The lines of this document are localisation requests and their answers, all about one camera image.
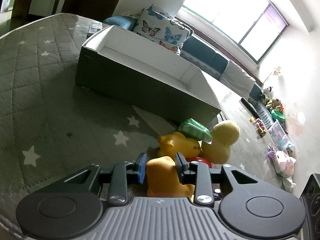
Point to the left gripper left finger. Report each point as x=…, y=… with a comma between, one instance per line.
x=139, y=168

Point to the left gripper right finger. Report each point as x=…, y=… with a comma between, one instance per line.
x=182, y=168

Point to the red plastic toy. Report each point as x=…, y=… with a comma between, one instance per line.
x=200, y=160

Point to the orange rubber toy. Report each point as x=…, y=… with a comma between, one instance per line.
x=163, y=180

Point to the yellow rubber duck toy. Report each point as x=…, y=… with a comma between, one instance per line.
x=176, y=142

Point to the green packet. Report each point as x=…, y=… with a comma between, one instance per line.
x=193, y=129

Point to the yellow plush toy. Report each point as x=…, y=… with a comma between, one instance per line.
x=224, y=135

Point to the pink plush bag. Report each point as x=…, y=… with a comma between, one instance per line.
x=284, y=164

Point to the clear plastic storage bin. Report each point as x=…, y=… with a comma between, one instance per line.
x=280, y=138

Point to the green plastic bowl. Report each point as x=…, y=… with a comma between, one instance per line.
x=277, y=115

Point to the dark teal sofa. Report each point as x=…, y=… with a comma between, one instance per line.
x=217, y=65

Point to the white cardboard box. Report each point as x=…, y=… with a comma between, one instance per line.
x=120, y=64

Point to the blue cushion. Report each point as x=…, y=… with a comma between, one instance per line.
x=124, y=22

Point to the butterfly print pillow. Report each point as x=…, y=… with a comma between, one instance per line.
x=158, y=26

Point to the window with dark frame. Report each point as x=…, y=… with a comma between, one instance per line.
x=253, y=25

